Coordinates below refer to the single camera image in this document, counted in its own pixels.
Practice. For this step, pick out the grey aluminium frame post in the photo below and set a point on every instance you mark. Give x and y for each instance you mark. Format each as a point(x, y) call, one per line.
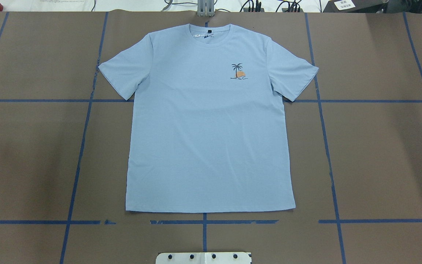
point(205, 8)

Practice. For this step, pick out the black monitor stand box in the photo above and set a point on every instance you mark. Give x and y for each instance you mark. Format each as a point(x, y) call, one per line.
point(355, 6)

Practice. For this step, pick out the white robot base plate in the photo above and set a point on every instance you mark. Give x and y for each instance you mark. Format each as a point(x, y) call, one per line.
point(204, 258)

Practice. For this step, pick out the light blue t-shirt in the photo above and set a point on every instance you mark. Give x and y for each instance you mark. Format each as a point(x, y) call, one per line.
point(208, 125)

